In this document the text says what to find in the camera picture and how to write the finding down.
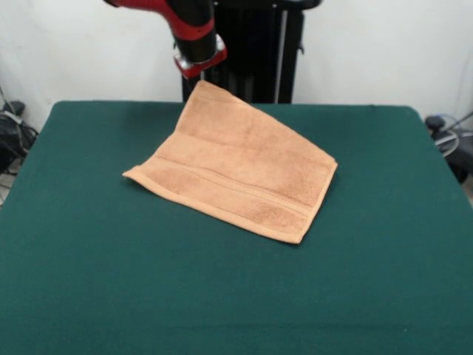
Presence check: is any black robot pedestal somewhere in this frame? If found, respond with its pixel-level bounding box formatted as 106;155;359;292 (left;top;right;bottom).
180;0;322;104

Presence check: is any dark green table cloth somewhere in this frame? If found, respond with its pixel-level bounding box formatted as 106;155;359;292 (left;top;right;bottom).
0;100;473;355

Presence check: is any tan terry towel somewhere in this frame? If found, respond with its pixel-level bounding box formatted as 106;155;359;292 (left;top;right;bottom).
121;80;339;246

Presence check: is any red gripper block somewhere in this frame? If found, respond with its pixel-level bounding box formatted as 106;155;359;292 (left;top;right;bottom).
172;34;228;79

